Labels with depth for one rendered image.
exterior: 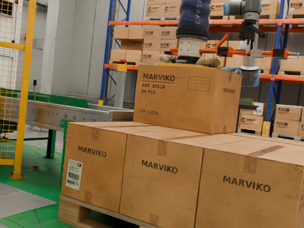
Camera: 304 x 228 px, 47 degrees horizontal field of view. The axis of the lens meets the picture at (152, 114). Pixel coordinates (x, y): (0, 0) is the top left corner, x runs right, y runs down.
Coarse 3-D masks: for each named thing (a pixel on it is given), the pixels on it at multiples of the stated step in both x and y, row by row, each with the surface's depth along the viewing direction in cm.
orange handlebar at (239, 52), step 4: (172, 48) 247; (176, 48) 246; (204, 52) 239; (208, 52) 237; (212, 52) 236; (232, 52) 225; (236, 52) 223; (240, 52) 222; (244, 52) 220; (248, 52) 219; (264, 52) 214; (268, 52) 212; (288, 52) 207
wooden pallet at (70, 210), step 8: (64, 200) 190; (72, 200) 187; (64, 208) 190; (72, 208) 187; (80, 208) 186; (88, 208) 192; (96, 208) 179; (64, 216) 190; (72, 216) 187; (80, 216) 187; (88, 216) 193; (120, 216) 171; (72, 224) 187; (80, 224) 185; (88, 224) 186; (96, 224) 187; (104, 224) 188; (136, 224) 166; (144, 224) 164
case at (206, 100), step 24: (144, 72) 240; (168, 72) 229; (192, 72) 218; (216, 72) 209; (144, 96) 239; (168, 96) 228; (192, 96) 218; (216, 96) 211; (144, 120) 239; (168, 120) 228; (192, 120) 218; (216, 120) 215
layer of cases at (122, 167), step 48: (96, 144) 180; (144, 144) 164; (192, 144) 154; (240, 144) 174; (288, 144) 201; (96, 192) 179; (144, 192) 164; (192, 192) 151; (240, 192) 141; (288, 192) 131
